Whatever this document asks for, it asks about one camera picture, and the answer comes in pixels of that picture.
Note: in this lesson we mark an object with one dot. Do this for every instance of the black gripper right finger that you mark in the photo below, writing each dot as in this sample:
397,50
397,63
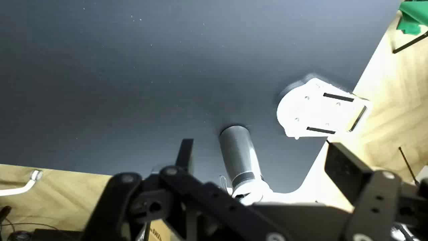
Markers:
372,193

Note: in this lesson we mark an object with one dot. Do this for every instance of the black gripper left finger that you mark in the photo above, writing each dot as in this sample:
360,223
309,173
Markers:
193,211

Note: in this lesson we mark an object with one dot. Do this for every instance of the silver metal flask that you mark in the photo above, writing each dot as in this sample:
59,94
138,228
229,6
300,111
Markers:
242,165

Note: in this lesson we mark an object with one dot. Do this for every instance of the white mounting plate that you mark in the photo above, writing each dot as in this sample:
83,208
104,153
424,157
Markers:
314,107

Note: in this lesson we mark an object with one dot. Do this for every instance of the green cloth backdrop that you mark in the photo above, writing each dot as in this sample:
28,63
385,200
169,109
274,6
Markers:
413,16

